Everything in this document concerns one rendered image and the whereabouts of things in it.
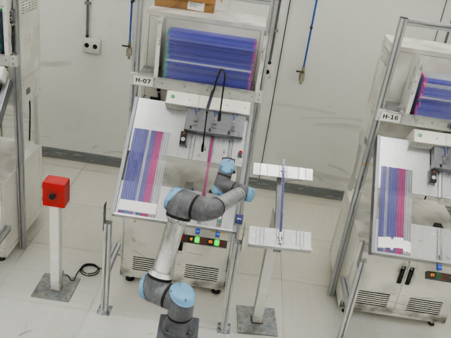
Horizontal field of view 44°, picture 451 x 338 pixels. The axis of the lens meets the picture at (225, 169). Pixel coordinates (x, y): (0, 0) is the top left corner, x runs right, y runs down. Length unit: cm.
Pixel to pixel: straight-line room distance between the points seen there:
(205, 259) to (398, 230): 120
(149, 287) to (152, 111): 116
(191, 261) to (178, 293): 111
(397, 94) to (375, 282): 118
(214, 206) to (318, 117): 257
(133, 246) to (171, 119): 87
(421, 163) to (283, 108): 174
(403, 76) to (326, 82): 142
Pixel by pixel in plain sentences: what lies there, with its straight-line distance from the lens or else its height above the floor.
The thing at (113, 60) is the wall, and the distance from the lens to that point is 488.
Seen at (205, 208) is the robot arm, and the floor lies 113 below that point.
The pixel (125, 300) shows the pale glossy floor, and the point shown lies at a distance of 364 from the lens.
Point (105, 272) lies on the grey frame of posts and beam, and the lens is 338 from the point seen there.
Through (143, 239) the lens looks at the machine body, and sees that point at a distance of 355.
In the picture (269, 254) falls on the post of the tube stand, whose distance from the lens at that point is 327.
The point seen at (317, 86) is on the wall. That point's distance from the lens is 478.
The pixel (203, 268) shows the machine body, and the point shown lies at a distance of 360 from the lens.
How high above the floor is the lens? 235
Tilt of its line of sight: 26 degrees down
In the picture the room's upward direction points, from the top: 8 degrees clockwise
